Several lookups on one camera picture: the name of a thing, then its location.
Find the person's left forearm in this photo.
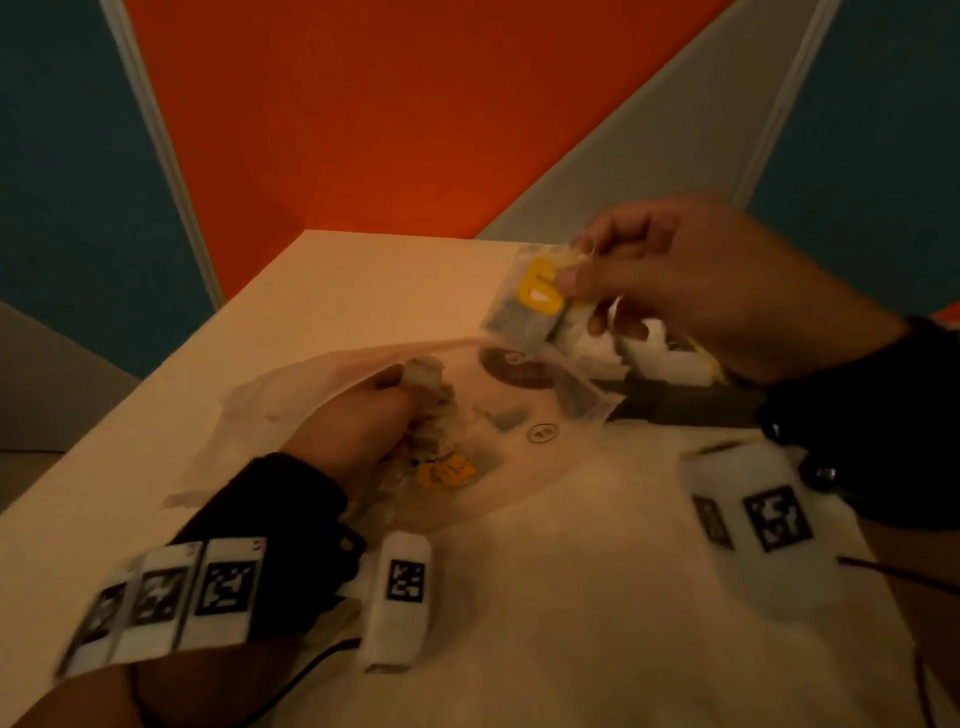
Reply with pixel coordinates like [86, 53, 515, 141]
[14, 637, 301, 728]

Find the dark compartment organizer box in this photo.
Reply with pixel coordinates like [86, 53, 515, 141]
[592, 329, 774, 429]

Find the purple white card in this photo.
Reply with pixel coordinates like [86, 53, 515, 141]
[478, 344, 560, 391]

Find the clear plastic bag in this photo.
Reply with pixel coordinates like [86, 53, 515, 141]
[161, 337, 624, 526]

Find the pile of paper tea bags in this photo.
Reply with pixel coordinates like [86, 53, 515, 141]
[378, 404, 530, 511]

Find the black wrist strap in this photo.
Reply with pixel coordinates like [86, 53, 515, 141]
[170, 452, 369, 643]
[757, 316, 960, 530]

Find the person's right hand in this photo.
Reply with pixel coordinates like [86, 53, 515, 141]
[554, 194, 913, 385]

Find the white marker block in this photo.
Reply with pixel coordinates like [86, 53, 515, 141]
[56, 536, 268, 680]

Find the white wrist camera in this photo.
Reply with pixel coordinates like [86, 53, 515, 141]
[678, 442, 845, 620]
[358, 530, 434, 673]

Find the person's left hand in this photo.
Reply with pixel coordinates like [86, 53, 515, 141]
[281, 365, 433, 500]

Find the person's right forearm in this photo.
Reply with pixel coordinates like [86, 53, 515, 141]
[858, 517, 960, 706]

